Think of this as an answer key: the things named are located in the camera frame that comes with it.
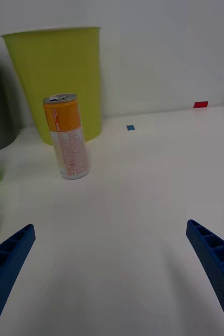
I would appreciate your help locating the orange and white drink can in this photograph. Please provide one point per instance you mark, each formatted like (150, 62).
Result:
(68, 136)

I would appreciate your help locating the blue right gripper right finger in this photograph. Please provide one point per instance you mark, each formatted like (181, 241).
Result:
(219, 262)

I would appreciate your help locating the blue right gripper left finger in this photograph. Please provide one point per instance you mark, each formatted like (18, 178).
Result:
(4, 267)

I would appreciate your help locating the yellow-green plastic waste bin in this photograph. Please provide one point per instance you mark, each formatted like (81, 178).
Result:
(62, 65)

